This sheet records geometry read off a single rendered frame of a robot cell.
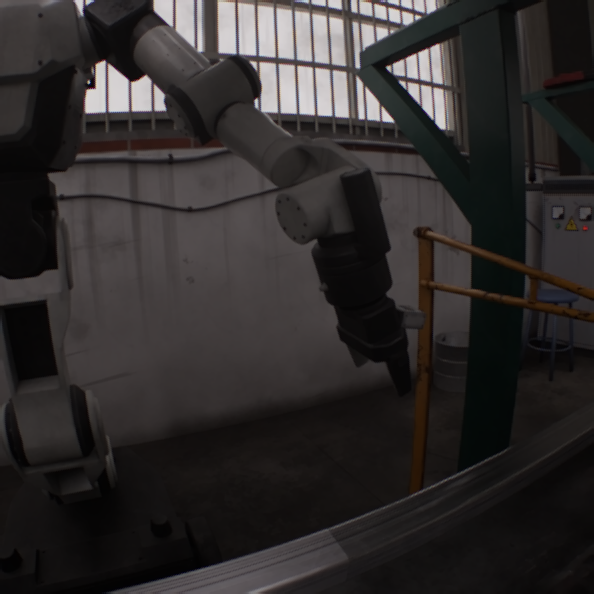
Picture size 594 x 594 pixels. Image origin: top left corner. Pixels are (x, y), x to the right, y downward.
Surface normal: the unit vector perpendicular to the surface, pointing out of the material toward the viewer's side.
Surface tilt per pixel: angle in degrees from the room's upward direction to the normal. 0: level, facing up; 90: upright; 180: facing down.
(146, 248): 90
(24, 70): 93
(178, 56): 65
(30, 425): 82
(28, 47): 93
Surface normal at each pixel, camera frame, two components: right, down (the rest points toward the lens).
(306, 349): 0.43, 0.15
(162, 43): 0.04, -0.25
